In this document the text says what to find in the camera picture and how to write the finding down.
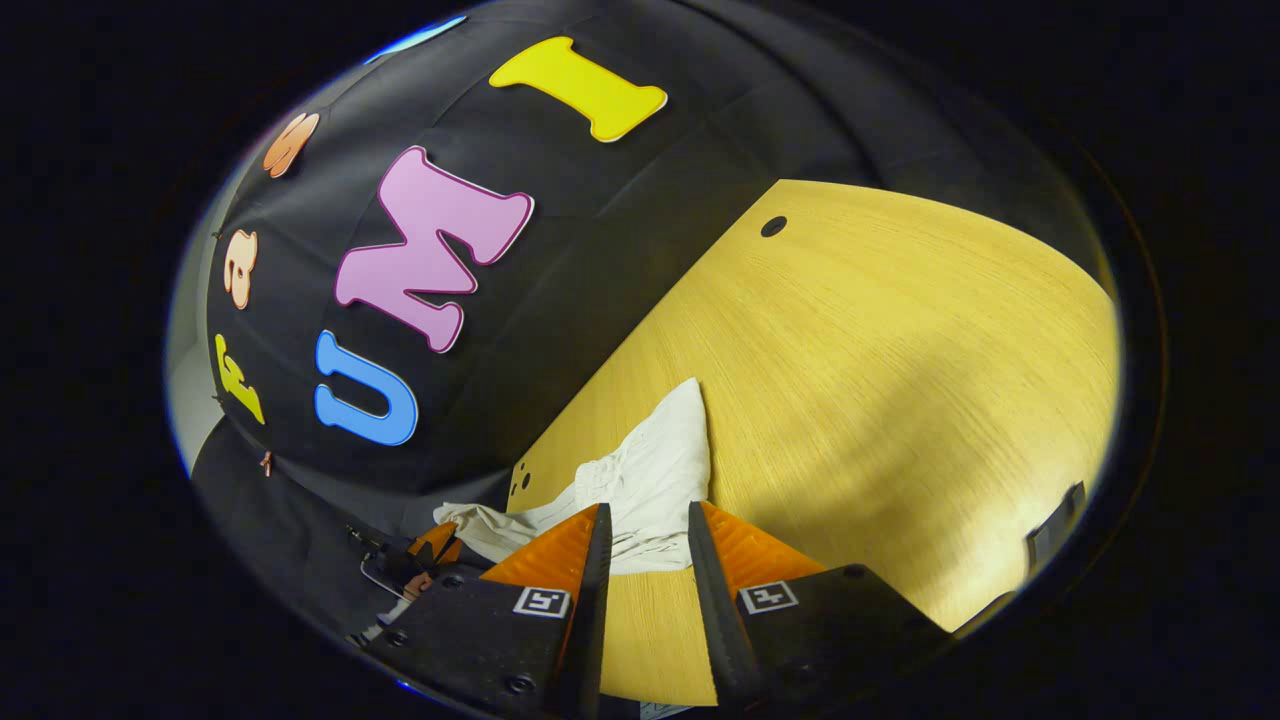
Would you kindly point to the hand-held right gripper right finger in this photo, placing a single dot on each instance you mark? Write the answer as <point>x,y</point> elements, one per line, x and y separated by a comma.
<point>720,620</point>

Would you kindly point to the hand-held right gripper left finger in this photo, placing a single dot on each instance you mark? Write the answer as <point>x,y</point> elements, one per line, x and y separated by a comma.
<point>590,620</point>

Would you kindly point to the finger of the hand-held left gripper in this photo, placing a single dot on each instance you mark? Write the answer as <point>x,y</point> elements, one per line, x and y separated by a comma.
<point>437,545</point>

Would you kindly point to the white jeans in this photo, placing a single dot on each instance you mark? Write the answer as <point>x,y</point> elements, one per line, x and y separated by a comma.
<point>650,480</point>

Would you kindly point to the black backdrop cloth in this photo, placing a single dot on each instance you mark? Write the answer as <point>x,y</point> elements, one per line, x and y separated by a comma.
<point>620,200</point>

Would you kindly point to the black table bracket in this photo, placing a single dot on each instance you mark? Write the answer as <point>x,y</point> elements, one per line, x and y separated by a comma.
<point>1055,530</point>

